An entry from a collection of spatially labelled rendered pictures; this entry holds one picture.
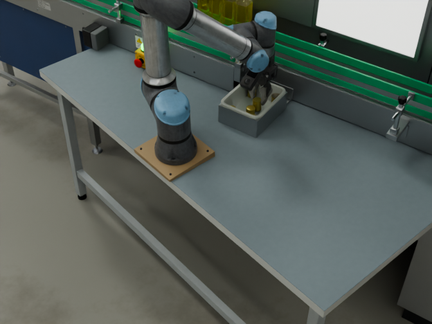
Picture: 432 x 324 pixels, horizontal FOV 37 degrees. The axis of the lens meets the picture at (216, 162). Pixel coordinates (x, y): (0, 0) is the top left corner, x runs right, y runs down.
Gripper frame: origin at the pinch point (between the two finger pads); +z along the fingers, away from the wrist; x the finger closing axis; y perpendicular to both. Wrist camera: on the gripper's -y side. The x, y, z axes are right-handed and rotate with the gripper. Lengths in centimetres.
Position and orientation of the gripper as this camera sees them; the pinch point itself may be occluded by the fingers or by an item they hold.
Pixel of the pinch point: (257, 101)
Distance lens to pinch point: 244.1
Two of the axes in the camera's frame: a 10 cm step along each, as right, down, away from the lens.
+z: -0.1, 7.4, 6.7
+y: 5.9, -5.4, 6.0
